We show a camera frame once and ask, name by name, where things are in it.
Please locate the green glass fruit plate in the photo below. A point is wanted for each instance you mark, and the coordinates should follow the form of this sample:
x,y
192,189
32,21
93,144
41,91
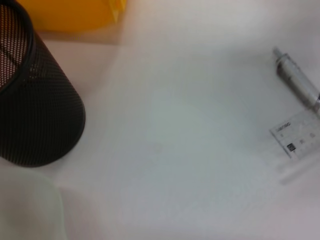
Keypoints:
x,y
25,212

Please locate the black mesh pen cup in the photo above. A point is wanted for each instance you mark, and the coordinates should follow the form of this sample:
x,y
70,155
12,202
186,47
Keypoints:
x,y
42,112

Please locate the silver pen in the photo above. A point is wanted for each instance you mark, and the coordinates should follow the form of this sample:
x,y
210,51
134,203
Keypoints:
x,y
295,77

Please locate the clear plastic ruler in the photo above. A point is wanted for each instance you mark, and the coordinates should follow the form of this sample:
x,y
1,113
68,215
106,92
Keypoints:
x,y
297,140

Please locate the yellow plastic bin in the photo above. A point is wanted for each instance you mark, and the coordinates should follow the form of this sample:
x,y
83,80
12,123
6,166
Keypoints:
x,y
75,15

